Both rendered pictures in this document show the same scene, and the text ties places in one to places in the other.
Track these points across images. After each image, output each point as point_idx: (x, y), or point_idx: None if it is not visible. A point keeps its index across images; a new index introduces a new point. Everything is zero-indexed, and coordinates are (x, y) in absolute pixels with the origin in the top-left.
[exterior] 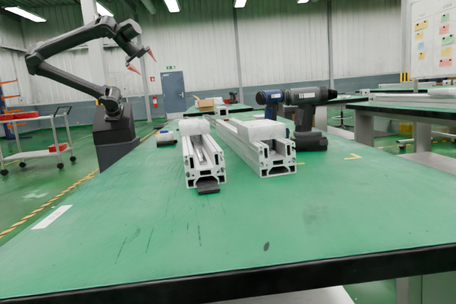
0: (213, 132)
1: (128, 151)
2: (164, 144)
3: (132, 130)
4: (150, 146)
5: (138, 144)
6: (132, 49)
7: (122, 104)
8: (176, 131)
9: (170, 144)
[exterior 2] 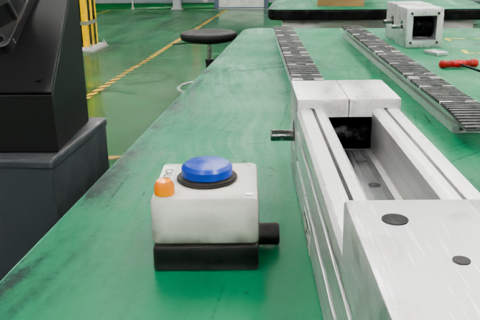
0: (446, 155)
1: (39, 200)
2: (201, 262)
3: (69, 98)
4: (121, 241)
5: (97, 152)
6: None
7: None
8: (257, 111)
9: (239, 262)
